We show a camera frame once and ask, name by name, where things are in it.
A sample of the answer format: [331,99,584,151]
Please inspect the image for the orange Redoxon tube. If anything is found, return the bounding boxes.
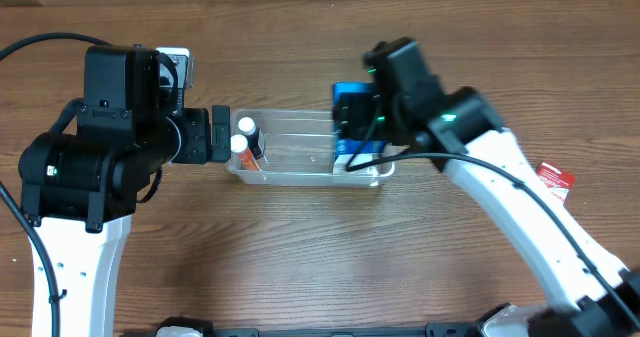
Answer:
[230,134,260,171]

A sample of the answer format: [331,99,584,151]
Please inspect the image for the black bottle white cap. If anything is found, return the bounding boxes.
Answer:
[238,117,265,160]

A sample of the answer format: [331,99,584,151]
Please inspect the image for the white Hansaplast plaster box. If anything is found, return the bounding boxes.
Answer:
[332,153,382,175]

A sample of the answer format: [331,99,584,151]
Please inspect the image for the red medicine box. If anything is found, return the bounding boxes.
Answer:
[537,162,576,204]

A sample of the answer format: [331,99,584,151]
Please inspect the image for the blue medicine box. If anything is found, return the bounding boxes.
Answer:
[332,82,377,157]

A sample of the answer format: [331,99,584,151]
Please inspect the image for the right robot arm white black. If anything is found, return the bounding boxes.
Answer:
[332,37,639,336]

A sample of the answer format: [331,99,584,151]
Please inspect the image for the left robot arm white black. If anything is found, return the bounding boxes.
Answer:
[19,45,231,336]

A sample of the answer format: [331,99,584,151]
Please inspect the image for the clear plastic container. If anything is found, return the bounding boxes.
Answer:
[227,109,395,187]

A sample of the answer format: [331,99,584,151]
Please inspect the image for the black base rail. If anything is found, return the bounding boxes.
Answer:
[122,322,481,337]

